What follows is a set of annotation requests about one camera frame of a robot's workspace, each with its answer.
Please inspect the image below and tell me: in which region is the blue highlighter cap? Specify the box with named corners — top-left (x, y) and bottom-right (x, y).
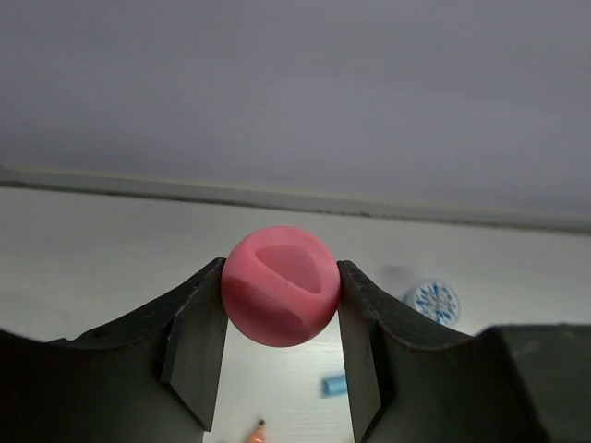
top-left (320, 373), bottom-right (348, 398)

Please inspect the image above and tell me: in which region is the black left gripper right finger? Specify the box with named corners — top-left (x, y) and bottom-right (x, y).
top-left (338, 260), bottom-right (590, 442)

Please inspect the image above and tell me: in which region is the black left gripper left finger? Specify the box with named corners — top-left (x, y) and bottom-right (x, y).
top-left (1, 258), bottom-right (227, 442)

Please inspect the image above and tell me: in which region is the orange tip clear highlighter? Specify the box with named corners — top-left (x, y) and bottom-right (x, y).
top-left (243, 419), bottom-right (267, 443)

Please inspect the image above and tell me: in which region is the blue slime jar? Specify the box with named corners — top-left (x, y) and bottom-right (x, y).
top-left (403, 280), bottom-right (461, 328)

